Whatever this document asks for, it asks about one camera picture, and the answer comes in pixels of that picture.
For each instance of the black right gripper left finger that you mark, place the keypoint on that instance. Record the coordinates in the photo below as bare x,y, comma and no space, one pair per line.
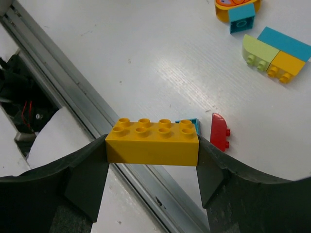
63,196

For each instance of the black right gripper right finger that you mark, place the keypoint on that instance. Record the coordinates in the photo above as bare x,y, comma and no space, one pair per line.
241,199

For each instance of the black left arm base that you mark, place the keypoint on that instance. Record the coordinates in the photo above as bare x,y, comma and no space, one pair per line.
23,100

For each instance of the white foam cover panel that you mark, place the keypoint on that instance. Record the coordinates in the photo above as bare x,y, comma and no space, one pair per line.
61,136

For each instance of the red curved slope brick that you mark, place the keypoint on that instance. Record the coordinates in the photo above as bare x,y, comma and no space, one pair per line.
219,132

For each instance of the teal flat square brick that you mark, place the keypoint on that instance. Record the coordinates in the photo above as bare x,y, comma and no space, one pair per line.
195,122

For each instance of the small yellow curved brick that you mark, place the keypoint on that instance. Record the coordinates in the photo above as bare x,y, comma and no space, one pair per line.
285,67

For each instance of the light green curved brick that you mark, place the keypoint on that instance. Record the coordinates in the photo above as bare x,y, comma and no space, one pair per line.
257,53

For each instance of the long teal brick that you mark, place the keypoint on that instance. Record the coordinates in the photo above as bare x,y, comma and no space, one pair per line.
286,44

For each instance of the small teal square brick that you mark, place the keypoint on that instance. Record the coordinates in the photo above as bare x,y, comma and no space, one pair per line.
241,18

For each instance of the yellow flower-print arch brick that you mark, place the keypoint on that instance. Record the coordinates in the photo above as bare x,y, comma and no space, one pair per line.
222,7

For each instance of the aluminium front rail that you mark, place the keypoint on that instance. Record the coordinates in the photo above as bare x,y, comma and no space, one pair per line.
152,185

